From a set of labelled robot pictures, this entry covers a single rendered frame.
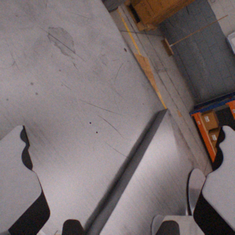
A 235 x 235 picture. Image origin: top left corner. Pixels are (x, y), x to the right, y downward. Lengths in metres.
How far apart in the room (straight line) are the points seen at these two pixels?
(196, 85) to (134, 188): 4.32
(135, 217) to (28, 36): 0.59
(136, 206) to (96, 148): 0.21
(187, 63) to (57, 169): 4.47
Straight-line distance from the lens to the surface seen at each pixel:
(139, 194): 0.58
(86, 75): 0.61
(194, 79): 4.74
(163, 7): 3.41
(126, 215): 0.53
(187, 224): 0.57
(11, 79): 0.48
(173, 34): 4.82
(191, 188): 0.90
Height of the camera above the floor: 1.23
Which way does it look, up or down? 39 degrees down
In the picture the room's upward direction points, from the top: 68 degrees clockwise
